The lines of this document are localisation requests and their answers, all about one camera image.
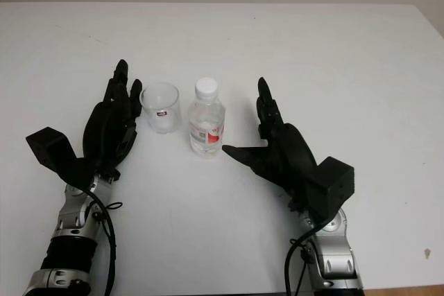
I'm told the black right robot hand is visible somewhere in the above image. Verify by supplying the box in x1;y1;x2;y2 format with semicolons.
221;76;319;213

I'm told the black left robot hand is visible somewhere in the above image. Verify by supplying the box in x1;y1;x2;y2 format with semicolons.
80;59;144;181

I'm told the clear plastic water bottle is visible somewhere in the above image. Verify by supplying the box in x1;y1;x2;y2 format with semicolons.
187;76;227;159

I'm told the clear glass cup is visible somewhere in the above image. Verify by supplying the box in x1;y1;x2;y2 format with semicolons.
139;82;182;135

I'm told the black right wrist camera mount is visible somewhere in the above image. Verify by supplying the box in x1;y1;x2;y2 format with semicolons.
304;156;356;225

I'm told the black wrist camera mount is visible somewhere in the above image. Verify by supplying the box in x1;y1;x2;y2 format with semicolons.
25;126;102;186
304;156;356;225

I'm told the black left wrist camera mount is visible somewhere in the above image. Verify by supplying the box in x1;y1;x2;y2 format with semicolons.
25;126;102;186

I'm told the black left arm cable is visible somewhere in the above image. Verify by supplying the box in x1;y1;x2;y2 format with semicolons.
82;187;123;296

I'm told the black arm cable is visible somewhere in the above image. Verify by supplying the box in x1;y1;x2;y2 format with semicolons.
284;225;321;296
82;187;123;296

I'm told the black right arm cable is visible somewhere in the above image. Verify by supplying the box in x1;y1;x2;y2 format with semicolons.
284;225;321;296

